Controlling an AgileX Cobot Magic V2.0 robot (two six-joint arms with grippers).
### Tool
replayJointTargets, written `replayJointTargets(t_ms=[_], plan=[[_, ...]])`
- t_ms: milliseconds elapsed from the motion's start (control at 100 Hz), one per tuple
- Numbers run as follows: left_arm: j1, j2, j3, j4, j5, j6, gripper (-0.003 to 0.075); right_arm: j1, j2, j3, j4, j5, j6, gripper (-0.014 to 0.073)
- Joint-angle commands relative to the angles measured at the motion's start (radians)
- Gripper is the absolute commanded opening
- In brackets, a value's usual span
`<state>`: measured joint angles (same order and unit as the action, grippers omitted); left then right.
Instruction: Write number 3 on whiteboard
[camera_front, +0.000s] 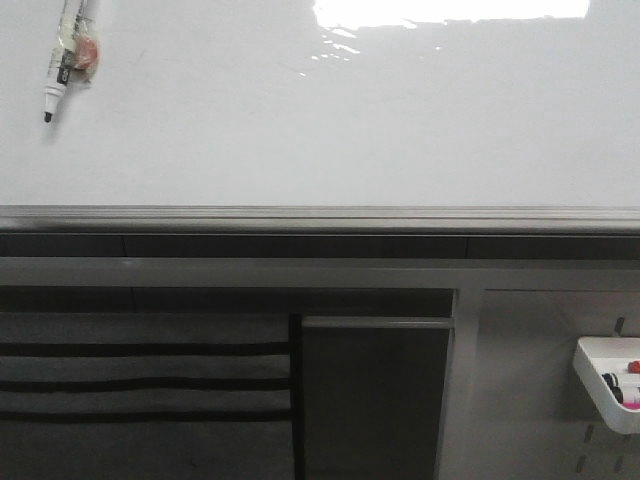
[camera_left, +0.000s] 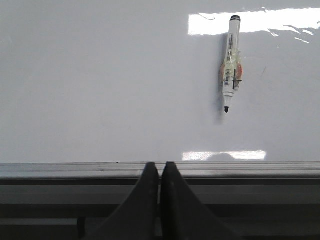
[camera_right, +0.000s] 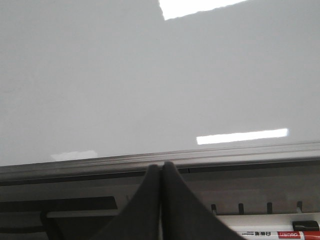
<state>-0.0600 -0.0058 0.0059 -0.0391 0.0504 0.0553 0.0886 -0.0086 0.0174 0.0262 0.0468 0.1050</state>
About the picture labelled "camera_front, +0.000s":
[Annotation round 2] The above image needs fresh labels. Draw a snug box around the white taped whiteboard marker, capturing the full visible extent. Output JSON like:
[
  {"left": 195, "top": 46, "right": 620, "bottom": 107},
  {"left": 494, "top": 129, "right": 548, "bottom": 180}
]
[{"left": 43, "top": 0, "right": 100, "bottom": 123}]

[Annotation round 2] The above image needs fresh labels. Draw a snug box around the dark grey panel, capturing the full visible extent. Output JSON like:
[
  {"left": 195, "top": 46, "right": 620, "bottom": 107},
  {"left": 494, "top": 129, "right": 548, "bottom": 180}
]
[{"left": 303, "top": 319, "right": 450, "bottom": 479}]

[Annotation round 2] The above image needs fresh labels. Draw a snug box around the grey fabric pocket organizer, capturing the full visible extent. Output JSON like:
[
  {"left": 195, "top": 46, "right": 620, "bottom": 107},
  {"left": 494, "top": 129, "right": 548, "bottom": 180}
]
[{"left": 1, "top": 313, "right": 305, "bottom": 479}]

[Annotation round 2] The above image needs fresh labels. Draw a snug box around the white plastic marker tray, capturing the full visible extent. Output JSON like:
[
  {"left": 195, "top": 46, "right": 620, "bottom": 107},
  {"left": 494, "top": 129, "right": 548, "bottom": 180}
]
[{"left": 573, "top": 336, "right": 639, "bottom": 435}]

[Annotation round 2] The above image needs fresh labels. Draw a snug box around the black capped marker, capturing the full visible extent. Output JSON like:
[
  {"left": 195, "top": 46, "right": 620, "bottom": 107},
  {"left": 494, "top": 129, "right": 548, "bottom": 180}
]
[{"left": 602, "top": 373, "right": 639, "bottom": 403}]

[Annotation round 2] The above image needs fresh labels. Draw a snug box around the red capped marker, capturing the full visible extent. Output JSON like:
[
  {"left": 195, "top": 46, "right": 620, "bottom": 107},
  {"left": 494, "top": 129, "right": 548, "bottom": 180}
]
[{"left": 621, "top": 360, "right": 640, "bottom": 375}]

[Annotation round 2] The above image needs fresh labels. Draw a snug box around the pink marker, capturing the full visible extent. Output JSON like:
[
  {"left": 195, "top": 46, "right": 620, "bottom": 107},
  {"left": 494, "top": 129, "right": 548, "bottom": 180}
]
[{"left": 621, "top": 390, "right": 640, "bottom": 411}]

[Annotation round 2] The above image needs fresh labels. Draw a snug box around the white whiteboard with aluminium frame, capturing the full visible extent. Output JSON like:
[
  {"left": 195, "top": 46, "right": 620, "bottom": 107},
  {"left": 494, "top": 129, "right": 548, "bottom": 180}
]
[{"left": 1, "top": 1, "right": 639, "bottom": 235}]

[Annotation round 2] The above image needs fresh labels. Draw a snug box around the grey whiteboard stand frame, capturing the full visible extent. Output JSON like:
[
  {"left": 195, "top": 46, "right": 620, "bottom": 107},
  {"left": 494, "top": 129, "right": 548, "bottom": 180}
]
[{"left": 1, "top": 257, "right": 639, "bottom": 479}]

